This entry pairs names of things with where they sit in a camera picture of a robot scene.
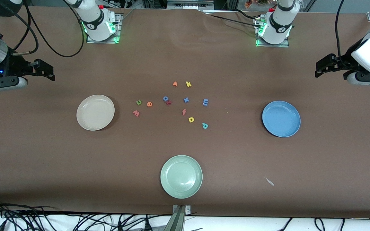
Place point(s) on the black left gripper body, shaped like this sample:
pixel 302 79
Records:
pixel 346 60

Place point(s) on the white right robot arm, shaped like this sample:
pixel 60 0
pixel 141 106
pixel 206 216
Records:
pixel 95 22

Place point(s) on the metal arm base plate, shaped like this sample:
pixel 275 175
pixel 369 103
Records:
pixel 283 45
pixel 118 32

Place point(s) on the green foam letter u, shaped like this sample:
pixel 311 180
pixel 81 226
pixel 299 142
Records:
pixel 137 102

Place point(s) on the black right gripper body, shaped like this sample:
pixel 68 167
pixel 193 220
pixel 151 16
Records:
pixel 14 65

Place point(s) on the pink foam letter w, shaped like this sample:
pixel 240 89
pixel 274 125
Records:
pixel 136 113

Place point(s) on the blue foam letter m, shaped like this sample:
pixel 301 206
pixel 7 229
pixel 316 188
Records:
pixel 205 102

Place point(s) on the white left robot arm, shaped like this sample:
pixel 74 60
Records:
pixel 279 22

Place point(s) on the brown table cover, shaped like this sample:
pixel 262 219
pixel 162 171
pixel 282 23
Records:
pixel 59 166

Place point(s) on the blue plate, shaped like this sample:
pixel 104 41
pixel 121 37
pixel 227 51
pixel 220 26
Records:
pixel 281 119

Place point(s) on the beige plate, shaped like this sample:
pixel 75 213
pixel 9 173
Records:
pixel 95 112

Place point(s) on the aluminium frame beam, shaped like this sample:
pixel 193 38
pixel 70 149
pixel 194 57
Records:
pixel 188 4

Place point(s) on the small white paper scrap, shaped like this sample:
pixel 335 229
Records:
pixel 270 182

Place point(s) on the orange decorative foliage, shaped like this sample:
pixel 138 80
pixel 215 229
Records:
pixel 248 4

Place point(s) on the pale green plate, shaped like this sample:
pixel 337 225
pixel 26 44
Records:
pixel 181 176

